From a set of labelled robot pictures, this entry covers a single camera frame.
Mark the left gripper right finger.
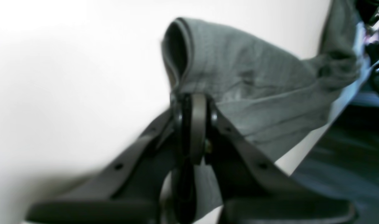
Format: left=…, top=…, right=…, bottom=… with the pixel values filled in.
left=189, top=94, right=358, bottom=224

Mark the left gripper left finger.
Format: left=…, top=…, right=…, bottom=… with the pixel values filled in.
left=26, top=94, right=190, bottom=224

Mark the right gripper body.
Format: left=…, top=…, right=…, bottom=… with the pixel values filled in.
left=356, top=0, right=379, bottom=95

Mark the dark grey T-shirt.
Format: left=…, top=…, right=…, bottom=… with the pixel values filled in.
left=162, top=0, right=364, bottom=224

